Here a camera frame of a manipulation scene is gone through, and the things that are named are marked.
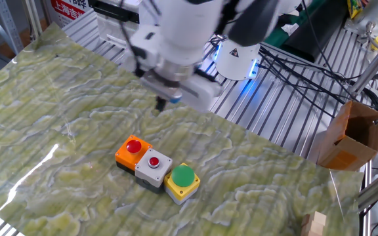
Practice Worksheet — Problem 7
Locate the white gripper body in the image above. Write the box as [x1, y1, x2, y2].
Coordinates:
[123, 24, 225, 114]

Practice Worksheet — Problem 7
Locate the orange box red mushroom button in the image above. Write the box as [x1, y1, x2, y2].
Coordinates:
[114, 134, 153, 176]

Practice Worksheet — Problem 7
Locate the grey box small red button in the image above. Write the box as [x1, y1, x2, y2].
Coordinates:
[134, 147, 173, 194]

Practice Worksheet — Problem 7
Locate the yellow box green button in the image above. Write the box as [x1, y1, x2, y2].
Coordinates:
[163, 163, 201, 206]

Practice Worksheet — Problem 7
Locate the green marble pattern mat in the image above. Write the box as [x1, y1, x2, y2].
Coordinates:
[0, 22, 364, 236]

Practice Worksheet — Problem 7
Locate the white plastic storage box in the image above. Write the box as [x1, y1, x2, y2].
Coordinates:
[89, 0, 150, 53]

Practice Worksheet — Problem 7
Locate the dark green cutting mat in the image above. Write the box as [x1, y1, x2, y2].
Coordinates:
[261, 0, 327, 49]

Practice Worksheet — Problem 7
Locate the white paper scrap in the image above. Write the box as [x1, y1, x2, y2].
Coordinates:
[280, 22, 300, 36]

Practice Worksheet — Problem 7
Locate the black flat bag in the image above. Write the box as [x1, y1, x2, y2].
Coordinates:
[279, 0, 349, 63]

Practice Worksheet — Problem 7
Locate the red white printed sign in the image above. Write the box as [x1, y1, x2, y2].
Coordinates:
[49, 0, 90, 29]

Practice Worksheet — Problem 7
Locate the brown cardboard box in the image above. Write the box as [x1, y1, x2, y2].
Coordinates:
[316, 100, 378, 172]

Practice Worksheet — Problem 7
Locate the white metal pole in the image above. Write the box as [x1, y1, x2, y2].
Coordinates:
[23, 0, 44, 40]

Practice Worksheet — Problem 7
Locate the yellow green snack packet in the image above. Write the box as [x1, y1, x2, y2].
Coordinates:
[346, 0, 364, 19]

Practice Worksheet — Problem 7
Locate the silver depth camera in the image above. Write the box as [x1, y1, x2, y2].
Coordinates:
[138, 69, 184, 105]

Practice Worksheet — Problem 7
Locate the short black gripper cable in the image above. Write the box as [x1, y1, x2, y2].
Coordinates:
[194, 67, 224, 87]

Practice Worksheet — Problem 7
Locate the long black camera cable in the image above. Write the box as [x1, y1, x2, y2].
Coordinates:
[118, 0, 146, 78]

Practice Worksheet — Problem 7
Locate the thin white wire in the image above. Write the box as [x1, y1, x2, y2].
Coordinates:
[328, 170, 347, 226]

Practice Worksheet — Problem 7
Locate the grey perforated shelf post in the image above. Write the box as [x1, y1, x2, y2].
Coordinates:
[0, 0, 24, 55]

